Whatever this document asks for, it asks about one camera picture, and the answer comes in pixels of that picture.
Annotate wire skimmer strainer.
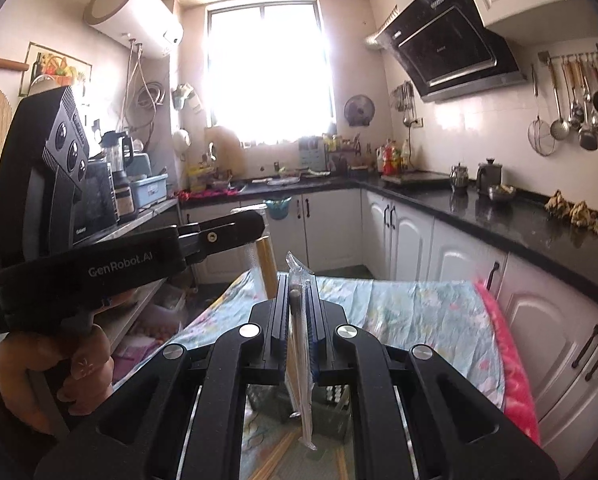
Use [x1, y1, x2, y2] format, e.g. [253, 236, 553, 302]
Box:
[526, 62, 558, 157]

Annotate steel ladle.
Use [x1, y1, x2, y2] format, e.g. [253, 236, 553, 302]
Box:
[547, 61, 570, 141]

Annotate fruit picture frame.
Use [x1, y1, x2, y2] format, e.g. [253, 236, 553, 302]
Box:
[18, 42, 92, 98]

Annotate person's left hand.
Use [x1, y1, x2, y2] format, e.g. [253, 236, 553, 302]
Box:
[0, 324, 114, 437]

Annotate black range hood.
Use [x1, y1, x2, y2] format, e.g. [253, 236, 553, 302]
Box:
[376, 0, 526, 103]

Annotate white water heater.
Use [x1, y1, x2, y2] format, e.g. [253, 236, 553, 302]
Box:
[83, 0, 183, 58]

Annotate black microwave oven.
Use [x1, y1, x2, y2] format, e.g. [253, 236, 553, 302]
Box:
[74, 159, 118, 242]

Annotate blue plastic storage box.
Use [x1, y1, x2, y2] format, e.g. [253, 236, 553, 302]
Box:
[126, 153, 168, 210]

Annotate bamboo chopstick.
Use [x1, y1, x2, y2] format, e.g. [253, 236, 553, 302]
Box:
[249, 428, 301, 480]
[256, 235, 277, 299]

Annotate wall ventilation fan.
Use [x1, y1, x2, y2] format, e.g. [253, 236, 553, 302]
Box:
[343, 94, 375, 127]

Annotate small steel teapot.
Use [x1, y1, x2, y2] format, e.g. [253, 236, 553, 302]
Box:
[450, 162, 470, 194]

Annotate Hello Kitty patterned tablecloth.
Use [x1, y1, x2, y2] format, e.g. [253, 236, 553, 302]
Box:
[114, 266, 506, 480]

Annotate dark green utensil caddy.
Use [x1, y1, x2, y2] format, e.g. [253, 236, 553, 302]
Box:
[246, 383, 353, 443]

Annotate black steel kettle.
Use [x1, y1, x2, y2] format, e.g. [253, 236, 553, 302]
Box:
[476, 158, 503, 195]

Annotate chopsticks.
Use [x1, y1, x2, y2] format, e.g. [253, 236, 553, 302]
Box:
[285, 252, 317, 452]

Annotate red condiment bottles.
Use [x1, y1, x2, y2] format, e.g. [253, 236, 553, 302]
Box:
[376, 139, 414, 177]

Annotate blue hanging bin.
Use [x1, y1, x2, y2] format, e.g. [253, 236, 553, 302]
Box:
[264, 197, 293, 221]

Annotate dried ginger pile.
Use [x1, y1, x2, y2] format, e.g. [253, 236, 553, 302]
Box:
[544, 190, 598, 235]

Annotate black electric kettle blender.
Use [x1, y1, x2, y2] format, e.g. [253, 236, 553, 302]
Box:
[101, 131, 138, 223]

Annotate pink blanket under cloth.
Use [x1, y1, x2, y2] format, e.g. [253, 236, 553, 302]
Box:
[474, 282, 541, 445]

